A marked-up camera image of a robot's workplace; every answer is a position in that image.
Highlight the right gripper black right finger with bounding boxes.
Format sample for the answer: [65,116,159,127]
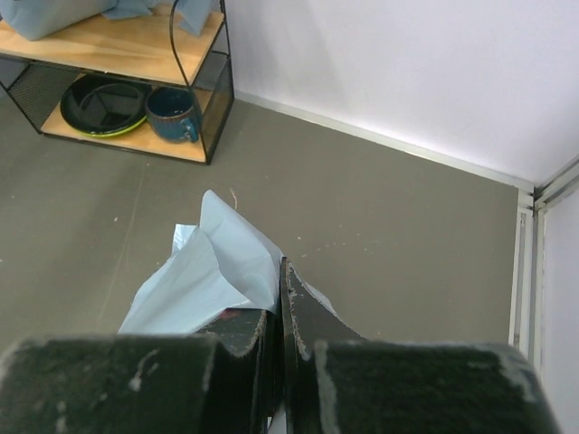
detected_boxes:
[280,259,560,433]

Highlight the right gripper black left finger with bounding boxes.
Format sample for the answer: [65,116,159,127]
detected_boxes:
[1,309,277,433]

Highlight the light blue trash bag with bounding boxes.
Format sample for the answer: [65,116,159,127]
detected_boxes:
[118,189,338,335]
[1,0,216,41]

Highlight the dark blue mug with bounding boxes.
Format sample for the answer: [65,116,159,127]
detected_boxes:
[145,87,200,143]

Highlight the black plate green rim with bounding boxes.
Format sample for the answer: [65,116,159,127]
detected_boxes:
[60,75,153,137]

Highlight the black wire wooden shelf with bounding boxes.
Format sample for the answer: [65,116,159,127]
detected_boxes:
[1,1,234,165]

